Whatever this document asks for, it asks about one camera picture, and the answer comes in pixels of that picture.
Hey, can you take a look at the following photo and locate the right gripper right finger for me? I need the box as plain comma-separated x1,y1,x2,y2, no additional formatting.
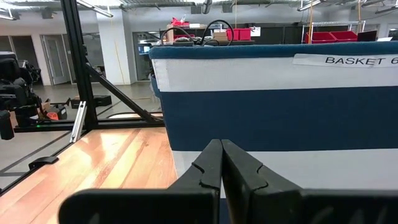
221,139,398,224

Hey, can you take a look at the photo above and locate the orange black tool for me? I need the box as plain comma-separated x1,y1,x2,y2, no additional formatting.
46,107,68,121

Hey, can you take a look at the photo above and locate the silver aluminium extrusion bar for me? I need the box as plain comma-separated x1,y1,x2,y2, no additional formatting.
68,101,88,144

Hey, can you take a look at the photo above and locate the black aluminium table frame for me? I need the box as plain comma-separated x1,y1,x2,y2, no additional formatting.
0,0,165,197

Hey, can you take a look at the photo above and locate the red plastic bin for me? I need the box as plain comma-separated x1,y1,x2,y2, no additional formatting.
226,27,252,42
303,31,337,44
330,30,358,43

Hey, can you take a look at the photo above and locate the blue white striped fabric basket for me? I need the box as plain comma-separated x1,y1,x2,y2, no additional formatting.
148,41,398,224

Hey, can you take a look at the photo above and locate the white basket label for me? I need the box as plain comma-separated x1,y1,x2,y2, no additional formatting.
292,53,398,68

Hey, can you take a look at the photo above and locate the small cardboard box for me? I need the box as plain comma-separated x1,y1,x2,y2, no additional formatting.
213,29,229,41

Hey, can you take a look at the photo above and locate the coiled black cable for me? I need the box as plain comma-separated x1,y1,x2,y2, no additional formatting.
200,19,235,47

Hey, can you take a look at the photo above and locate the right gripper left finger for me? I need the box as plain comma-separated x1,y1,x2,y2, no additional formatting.
58,139,223,224

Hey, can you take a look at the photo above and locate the brown cardboard box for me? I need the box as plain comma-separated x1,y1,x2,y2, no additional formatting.
39,100,53,119

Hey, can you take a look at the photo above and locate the black monitor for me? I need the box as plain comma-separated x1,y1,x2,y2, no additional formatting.
356,30,377,42

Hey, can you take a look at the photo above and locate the black floor case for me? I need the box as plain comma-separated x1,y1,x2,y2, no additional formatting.
70,95,113,110

